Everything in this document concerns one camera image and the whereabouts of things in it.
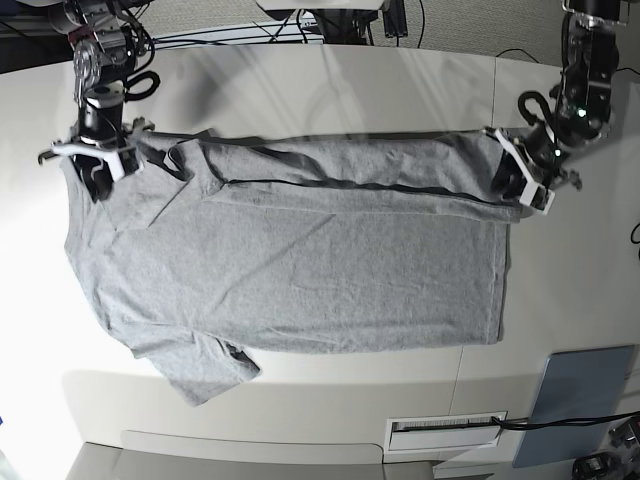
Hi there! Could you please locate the grey T-shirt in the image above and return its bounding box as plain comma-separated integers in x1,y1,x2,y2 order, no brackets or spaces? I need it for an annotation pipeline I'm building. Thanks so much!
61,132,521,405

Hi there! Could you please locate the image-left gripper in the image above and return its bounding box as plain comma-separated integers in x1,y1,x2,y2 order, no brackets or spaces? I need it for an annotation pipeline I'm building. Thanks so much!
37,97,155,202

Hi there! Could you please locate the black device bottom right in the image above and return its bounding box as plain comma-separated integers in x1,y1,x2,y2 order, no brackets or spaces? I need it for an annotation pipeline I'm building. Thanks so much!
572,452,619,480

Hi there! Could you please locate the blue-grey flat panel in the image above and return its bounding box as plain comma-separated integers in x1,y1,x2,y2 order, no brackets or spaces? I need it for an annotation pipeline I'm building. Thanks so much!
512,345,634,469

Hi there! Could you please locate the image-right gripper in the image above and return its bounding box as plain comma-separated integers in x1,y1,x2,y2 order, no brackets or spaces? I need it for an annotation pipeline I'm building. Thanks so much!
483,124,582,201

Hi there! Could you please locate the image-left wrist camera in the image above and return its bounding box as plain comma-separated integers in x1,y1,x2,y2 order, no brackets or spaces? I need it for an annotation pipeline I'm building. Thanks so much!
104,147,143,182

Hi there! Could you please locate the white cable grommet plate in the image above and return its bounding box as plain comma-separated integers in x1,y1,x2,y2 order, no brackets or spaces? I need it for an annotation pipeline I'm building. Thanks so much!
383,411,507,454

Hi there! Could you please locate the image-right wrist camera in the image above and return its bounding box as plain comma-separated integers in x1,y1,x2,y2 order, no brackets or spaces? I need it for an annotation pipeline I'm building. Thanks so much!
519,181,555,215

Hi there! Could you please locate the black cable on table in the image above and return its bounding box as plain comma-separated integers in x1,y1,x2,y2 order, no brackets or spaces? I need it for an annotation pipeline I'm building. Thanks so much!
490,412,640,432

